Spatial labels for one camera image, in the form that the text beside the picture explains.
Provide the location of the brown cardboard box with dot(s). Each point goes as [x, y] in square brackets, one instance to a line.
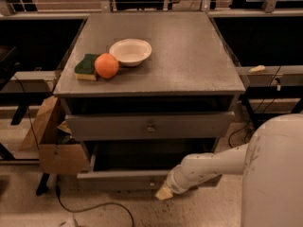
[54, 157]

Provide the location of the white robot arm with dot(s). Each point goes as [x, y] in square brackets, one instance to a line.
[271, 166]

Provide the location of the white object on floor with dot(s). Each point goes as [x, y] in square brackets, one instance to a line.
[69, 223]

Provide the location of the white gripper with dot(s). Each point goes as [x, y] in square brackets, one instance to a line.
[173, 182]

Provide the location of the small yellow foam piece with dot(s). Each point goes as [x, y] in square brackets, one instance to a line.
[256, 69]

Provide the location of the grey drawer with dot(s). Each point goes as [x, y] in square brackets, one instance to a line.
[123, 165]
[98, 127]

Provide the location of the green yellow sponge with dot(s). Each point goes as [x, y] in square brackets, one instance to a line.
[85, 69]

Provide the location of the grey top drawer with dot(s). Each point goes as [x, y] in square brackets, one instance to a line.
[98, 127]

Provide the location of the grey drawer cabinet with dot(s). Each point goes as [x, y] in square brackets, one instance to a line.
[188, 71]

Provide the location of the white bowl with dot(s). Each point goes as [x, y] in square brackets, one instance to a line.
[131, 52]

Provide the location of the orange fruit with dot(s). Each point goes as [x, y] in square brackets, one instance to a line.
[106, 66]

